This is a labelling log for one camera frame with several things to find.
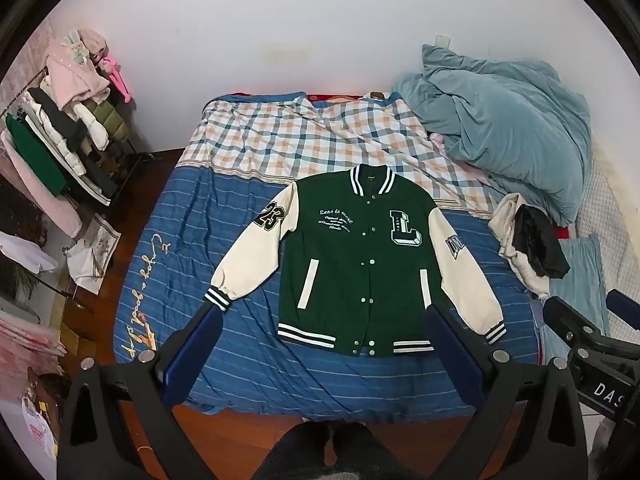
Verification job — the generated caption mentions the green white varsity jacket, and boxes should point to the green white varsity jacket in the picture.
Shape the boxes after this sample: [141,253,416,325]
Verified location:
[205,164,506,358]

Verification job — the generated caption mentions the cream and black clothes pile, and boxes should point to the cream and black clothes pile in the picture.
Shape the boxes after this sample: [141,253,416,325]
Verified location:
[488,193,570,299]

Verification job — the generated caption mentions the clothes rack with garments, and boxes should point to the clothes rack with garments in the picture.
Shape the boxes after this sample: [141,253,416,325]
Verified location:
[1,28,146,238]

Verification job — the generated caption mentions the white floral tote bag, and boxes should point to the white floral tote bag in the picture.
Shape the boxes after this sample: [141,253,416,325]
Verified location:
[65,214,122,296]

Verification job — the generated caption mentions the blue striped bed sheet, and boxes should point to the blue striped bed sheet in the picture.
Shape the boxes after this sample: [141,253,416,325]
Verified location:
[112,164,544,417]

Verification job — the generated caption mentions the teal crumpled duvet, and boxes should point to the teal crumpled duvet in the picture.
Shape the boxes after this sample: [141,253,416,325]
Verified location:
[392,44,592,226]

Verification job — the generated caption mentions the plaid checked bed cover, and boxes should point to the plaid checked bed cover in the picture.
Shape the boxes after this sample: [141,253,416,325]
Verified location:
[179,92,501,219]

